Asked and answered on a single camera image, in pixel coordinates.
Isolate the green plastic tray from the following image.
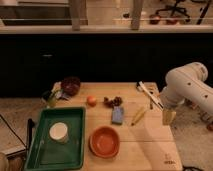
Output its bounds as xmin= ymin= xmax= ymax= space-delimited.
xmin=24 ymin=107 xmax=85 ymax=171

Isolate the blue sponge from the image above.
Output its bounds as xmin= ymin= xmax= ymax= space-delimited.
xmin=112 ymin=106 xmax=124 ymax=125

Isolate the red orange bowl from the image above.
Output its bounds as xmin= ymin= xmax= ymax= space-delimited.
xmin=89 ymin=126 xmax=120 ymax=158

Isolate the black cable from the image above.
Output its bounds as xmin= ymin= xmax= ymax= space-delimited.
xmin=0 ymin=114 xmax=28 ymax=150

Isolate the white handled knife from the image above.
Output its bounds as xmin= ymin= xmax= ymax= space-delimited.
xmin=137 ymin=81 xmax=163 ymax=110

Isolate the dark grape bunch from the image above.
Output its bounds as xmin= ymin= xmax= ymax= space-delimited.
xmin=104 ymin=97 xmax=123 ymax=108

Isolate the black office chair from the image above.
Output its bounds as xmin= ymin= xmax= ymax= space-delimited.
xmin=155 ymin=0 xmax=190 ymax=22

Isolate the yellow banana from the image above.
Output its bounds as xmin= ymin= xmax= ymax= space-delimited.
xmin=131 ymin=107 xmax=147 ymax=126

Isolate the orange fruit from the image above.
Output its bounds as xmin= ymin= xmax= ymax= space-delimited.
xmin=87 ymin=96 xmax=97 ymax=107

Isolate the dark red bowl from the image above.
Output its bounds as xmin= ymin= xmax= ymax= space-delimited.
xmin=61 ymin=76 xmax=81 ymax=96

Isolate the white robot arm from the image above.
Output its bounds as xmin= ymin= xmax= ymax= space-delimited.
xmin=160 ymin=62 xmax=213 ymax=125

